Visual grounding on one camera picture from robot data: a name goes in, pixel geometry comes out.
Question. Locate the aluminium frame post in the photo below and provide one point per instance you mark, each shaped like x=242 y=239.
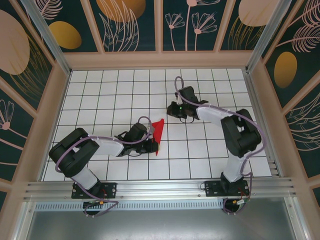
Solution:
x=265 y=37
x=50 y=42

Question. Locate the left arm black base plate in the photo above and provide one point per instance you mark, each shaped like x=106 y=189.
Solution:
x=110 y=188

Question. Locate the grey metal sheet panel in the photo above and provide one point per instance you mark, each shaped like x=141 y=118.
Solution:
x=160 y=225

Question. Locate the yellow power connector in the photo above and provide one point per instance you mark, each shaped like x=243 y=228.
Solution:
x=236 y=201
x=101 y=202

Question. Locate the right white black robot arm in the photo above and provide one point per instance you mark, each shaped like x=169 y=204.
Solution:
x=212 y=115

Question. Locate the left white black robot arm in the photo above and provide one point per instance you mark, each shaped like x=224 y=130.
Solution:
x=110 y=147

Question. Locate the aluminium side rail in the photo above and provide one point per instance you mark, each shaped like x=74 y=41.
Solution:
x=252 y=100

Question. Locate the long aluminium mounting rail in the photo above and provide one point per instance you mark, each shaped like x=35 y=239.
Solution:
x=160 y=187

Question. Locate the red paper sheet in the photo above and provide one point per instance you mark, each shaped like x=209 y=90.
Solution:
x=158 y=130

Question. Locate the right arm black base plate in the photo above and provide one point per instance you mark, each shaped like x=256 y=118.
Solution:
x=212 y=188

